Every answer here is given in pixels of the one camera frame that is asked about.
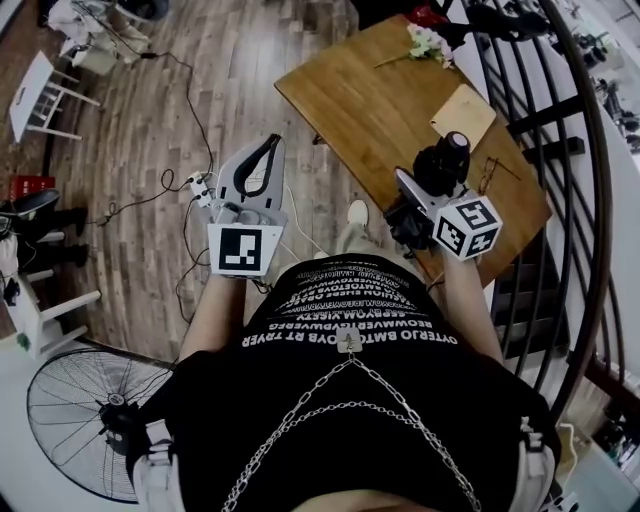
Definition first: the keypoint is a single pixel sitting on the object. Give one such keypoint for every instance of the person's white shoe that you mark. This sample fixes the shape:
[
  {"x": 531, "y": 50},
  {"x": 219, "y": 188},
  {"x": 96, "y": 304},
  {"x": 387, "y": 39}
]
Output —
[{"x": 358, "y": 211}]

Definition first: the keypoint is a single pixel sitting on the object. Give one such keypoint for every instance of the artificial flower sprig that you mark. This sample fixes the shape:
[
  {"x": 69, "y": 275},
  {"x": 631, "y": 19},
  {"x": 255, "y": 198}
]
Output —
[{"x": 430, "y": 44}]

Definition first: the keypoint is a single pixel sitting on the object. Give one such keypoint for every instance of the black metal railing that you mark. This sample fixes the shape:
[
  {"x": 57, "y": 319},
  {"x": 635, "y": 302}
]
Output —
[{"x": 605, "y": 210}]

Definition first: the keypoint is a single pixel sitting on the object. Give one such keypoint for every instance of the black floor fan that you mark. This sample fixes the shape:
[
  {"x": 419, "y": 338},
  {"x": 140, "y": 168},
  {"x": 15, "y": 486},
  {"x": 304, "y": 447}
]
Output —
[{"x": 112, "y": 410}]

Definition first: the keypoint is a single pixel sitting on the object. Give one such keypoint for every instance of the white wooden stool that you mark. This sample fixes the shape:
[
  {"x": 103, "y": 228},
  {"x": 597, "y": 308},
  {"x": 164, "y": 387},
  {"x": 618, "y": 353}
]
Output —
[{"x": 45, "y": 320}]

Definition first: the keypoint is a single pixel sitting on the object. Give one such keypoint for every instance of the person's beige trouser leg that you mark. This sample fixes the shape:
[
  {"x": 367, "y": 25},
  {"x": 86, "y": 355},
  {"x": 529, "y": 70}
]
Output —
[{"x": 356, "y": 241}]

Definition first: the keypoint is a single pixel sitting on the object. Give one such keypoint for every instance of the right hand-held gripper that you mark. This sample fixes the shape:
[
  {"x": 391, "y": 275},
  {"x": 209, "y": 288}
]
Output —
[{"x": 467, "y": 227}]

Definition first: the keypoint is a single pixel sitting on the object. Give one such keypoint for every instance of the pile of white cloth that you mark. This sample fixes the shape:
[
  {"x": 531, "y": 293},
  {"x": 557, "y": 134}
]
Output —
[{"x": 80, "y": 22}]

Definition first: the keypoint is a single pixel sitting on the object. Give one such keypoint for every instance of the thin-framed eyeglasses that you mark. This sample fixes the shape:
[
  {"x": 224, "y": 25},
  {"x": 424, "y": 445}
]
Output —
[{"x": 489, "y": 175}]

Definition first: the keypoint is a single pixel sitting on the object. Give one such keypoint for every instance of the black umbrella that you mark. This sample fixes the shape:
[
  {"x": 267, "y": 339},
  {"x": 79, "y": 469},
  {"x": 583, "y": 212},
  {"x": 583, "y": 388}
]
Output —
[{"x": 440, "y": 167}]

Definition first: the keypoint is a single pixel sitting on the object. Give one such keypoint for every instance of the black office chair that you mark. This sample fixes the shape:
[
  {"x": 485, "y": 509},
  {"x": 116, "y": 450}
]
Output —
[{"x": 35, "y": 202}]

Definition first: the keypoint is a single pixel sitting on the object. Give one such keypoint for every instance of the black printed shirt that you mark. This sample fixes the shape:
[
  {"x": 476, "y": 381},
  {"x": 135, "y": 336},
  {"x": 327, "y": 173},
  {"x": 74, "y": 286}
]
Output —
[{"x": 350, "y": 415}]

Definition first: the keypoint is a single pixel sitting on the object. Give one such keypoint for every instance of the light wooden board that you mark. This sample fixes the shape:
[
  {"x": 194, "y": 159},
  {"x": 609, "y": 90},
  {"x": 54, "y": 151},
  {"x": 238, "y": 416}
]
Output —
[{"x": 464, "y": 116}]

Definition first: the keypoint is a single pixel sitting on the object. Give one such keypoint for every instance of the white power strip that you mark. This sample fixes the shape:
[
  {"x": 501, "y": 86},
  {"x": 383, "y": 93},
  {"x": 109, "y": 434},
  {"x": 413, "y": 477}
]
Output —
[{"x": 200, "y": 189}]

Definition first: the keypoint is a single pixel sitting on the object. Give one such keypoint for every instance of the white folding stool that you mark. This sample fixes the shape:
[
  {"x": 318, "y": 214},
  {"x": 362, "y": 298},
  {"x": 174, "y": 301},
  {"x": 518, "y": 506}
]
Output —
[{"x": 35, "y": 92}]

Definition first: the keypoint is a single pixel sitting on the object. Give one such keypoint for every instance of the person's right forearm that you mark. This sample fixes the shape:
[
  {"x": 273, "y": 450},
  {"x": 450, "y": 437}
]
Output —
[{"x": 470, "y": 300}]

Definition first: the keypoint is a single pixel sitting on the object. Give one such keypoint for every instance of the wooden table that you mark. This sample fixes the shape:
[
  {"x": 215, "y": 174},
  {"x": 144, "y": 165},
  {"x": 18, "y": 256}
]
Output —
[{"x": 360, "y": 110}]

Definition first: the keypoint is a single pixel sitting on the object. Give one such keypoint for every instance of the red box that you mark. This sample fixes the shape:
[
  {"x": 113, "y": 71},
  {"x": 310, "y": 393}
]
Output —
[{"x": 30, "y": 185}]

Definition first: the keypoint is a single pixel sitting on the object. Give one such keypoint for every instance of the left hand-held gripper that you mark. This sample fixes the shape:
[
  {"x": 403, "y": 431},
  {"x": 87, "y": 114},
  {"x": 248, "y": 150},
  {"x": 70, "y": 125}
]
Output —
[{"x": 235, "y": 250}]

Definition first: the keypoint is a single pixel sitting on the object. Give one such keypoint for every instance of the person's left forearm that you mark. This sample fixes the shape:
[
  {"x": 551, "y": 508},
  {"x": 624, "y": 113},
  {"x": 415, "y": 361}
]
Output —
[{"x": 215, "y": 310}]

